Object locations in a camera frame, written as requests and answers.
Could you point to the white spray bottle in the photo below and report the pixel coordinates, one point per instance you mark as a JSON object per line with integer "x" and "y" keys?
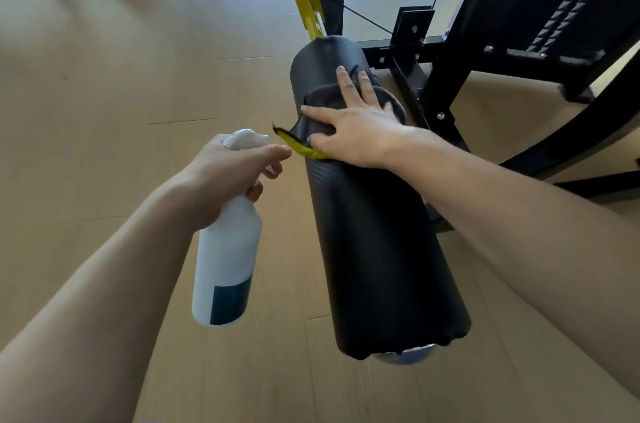
{"x": 227, "y": 257}

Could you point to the person's left hand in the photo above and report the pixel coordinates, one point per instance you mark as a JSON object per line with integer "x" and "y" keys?
{"x": 210, "y": 177}

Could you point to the black gym machine frame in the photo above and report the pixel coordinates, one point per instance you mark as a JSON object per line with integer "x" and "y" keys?
{"x": 505, "y": 2}

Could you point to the person's left forearm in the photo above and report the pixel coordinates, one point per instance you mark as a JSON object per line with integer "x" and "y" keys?
{"x": 90, "y": 312}

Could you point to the dark cloth with yellow edge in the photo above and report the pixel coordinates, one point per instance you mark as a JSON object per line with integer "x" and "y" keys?
{"x": 320, "y": 97}

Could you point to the person's right little finger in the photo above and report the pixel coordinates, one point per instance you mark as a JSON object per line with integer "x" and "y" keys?
{"x": 389, "y": 108}

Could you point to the person's right hand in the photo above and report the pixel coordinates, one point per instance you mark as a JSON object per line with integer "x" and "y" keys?
{"x": 365, "y": 135}

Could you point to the person's right thumb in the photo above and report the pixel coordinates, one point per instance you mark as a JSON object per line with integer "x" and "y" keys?
{"x": 320, "y": 141}

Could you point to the person's right forearm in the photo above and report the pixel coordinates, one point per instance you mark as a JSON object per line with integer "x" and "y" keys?
{"x": 525, "y": 247}

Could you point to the person's right middle finger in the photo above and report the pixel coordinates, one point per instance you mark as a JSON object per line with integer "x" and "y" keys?
{"x": 349, "y": 87}

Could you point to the black foam roller pad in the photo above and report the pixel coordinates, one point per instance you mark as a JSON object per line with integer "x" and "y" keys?
{"x": 380, "y": 257}

